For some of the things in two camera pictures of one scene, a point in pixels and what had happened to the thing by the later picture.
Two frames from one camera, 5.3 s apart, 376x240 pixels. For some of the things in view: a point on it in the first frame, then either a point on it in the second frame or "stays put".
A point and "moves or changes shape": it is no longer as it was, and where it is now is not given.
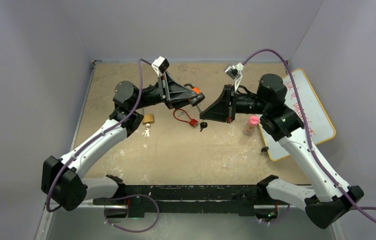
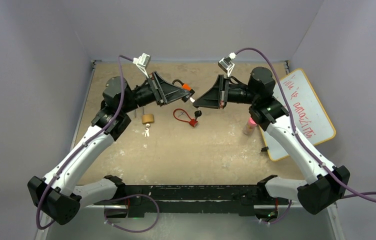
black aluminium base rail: [141, 201] stays put
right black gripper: [222, 111] → [218, 96]
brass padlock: [148, 118] stays put
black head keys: [203, 125] → [197, 113]
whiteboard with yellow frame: [320, 127] stays put
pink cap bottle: [253, 121] stays put
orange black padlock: [200, 97] moves or changes shape
